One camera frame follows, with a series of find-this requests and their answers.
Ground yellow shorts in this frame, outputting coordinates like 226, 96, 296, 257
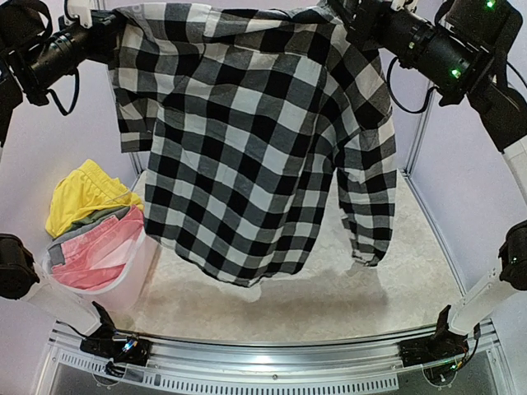
45, 159, 144, 239

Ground pink printed garment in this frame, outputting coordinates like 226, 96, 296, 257
49, 206, 143, 291

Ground right aluminium frame post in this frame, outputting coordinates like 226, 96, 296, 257
403, 81, 436, 178

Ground black white plaid shirt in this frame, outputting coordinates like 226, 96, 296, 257
110, 2, 397, 287

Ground white plastic laundry basket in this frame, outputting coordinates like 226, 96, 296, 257
42, 229, 157, 311

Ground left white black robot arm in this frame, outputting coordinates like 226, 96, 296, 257
1, 1, 125, 357

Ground olive green garment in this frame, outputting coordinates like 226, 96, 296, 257
67, 206, 130, 232

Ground aluminium frame post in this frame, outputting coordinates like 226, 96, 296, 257
128, 152, 144, 188
403, 81, 436, 178

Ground left aluminium frame post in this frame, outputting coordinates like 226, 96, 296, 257
128, 152, 144, 188

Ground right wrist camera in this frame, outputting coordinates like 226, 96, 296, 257
390, 0, 419, 12

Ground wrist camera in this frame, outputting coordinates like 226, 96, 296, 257
63, 0, 93, 29
390, 0, 419, 12

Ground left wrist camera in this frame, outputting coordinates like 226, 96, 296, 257
63, 0, 93, 29

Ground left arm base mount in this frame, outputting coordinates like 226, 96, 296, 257
80, 302, 153, 367

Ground grey garment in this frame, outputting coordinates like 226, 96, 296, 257
47, 229, 81, 267

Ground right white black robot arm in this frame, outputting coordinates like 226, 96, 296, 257
328, 1, 526, 359

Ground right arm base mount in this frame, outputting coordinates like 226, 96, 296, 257
398, 305, 469, 367

